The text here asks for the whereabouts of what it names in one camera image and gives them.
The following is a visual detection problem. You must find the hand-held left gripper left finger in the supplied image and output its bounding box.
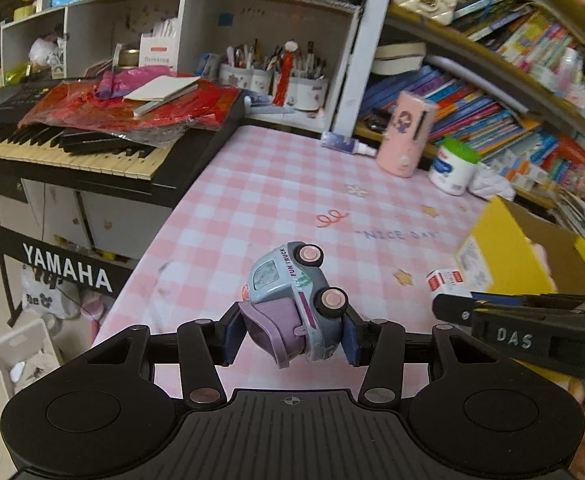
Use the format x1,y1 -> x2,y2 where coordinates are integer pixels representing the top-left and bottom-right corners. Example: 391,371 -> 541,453
74,304 -> 248,407

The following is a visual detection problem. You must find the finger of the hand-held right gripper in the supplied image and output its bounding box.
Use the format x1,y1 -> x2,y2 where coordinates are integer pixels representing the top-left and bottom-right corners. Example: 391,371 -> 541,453
431,292 -> 585,329

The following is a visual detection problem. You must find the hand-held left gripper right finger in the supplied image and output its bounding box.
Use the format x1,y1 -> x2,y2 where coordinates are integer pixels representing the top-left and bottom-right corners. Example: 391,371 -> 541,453
342,311 -> 511,406

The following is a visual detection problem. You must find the blue and purple toy car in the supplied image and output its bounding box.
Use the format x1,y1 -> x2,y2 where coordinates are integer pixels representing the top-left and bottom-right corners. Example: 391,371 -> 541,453
239,241 -> 351,372

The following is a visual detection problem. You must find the yellow cardboard box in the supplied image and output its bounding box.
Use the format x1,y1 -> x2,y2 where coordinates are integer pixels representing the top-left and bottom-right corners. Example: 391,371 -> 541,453
453,195 -> 585,302

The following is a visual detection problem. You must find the small white red box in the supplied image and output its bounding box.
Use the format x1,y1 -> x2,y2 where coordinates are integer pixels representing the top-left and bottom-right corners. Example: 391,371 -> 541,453
425,268 -> 473,297

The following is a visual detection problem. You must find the pink plush toy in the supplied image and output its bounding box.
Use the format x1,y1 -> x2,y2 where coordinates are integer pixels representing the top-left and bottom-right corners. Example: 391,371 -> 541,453
531,241 -> 556,282

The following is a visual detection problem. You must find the white cotton pad pack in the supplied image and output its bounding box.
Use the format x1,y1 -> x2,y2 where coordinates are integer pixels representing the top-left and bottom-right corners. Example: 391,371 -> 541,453
467,162 -> 516,202

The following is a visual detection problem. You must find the pink checkered tablecloth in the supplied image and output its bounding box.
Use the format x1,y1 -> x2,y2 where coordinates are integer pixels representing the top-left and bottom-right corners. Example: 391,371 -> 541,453
91,124 -> 540,403

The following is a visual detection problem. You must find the white jar green lid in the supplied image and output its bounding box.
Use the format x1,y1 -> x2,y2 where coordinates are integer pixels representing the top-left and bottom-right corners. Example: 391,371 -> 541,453
427,138 -> 482,197

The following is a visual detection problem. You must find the stack of small boxes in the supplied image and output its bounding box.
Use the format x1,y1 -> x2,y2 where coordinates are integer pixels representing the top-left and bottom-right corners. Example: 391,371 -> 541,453
486,134 -> 585,197

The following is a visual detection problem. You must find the white cabinet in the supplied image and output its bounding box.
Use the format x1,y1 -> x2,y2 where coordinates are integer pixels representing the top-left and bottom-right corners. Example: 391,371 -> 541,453
19,179 -> 174,262

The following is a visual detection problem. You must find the black keyboard stand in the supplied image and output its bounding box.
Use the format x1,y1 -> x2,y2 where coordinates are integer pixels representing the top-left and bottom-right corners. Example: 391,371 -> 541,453
0,171 -> 139,330

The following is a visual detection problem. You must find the pink cylinder with girl print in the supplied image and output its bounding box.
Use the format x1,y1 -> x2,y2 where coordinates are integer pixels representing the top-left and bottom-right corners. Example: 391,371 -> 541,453
375,90 -> 438,179

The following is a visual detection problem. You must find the white printed shopping bag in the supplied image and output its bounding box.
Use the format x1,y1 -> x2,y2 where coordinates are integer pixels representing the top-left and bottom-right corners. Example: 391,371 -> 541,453
19,264 -> 82,322

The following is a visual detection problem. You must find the dark blue spray bottle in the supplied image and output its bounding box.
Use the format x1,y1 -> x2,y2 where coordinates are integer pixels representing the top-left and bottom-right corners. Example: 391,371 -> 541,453
321,132 -> 376,157

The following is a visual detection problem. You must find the row of blue red books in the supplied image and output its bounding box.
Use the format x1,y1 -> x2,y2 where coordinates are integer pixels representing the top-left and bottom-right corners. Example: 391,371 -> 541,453
361,64 -> 544,157

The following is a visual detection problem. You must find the white plastic basket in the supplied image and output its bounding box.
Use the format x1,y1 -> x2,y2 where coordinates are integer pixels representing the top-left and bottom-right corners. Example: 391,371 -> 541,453
0,317 -> 66,402

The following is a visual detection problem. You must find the black electronic keyboard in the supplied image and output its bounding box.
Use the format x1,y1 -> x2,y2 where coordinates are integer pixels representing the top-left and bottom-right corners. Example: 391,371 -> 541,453
0,78 -> 246,212

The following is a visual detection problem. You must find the yellow wooden bookshelf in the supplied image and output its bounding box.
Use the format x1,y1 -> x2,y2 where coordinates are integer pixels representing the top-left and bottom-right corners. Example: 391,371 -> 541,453
354,0 -> 585,222

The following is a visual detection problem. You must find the white pen holder cup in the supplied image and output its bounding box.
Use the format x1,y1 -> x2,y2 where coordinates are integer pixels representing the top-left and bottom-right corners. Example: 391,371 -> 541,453
292,72 -> 329,111
219,62 -> 254,86
250,67 -> 276,94

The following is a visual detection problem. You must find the clear pen organizer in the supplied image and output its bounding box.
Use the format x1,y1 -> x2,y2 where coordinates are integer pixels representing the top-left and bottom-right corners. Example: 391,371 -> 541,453
536,44 -> 585,127

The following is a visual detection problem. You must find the thick white book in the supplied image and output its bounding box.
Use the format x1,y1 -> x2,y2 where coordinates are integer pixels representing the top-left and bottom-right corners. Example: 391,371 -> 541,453
371,42 -> 426,76

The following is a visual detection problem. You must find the beige notebook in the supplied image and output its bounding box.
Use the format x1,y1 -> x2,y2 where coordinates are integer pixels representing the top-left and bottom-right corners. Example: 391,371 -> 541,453
122,74 -> 202,104

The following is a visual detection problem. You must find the red plastic sheet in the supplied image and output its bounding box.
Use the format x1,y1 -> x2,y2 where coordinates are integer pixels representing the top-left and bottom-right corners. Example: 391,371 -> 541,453
16,76 -> 241,137

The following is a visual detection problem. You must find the red tassel ornament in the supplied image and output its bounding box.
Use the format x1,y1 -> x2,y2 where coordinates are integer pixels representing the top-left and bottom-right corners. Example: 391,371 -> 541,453
272,42 -> 301,107

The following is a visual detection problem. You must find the purple pink cloth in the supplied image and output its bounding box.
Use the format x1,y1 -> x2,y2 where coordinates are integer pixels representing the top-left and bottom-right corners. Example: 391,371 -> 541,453
94,69 -> 166,102

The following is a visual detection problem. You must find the row of colourful slim books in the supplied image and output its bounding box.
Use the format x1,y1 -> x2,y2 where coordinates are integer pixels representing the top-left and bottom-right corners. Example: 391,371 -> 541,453
451,0 -> 574,77

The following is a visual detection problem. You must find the white red card box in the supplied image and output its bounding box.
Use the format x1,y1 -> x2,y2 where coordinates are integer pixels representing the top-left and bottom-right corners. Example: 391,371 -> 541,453
138,17 -> 180,79

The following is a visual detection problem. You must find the white shelf unit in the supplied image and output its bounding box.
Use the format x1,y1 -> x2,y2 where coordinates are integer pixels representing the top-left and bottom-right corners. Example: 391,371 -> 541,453
0,0 -> 364,134

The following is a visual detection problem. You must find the white plastic bag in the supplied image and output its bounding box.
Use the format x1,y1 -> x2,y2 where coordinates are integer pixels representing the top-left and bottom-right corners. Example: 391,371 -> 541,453
28,34 -> 66,79

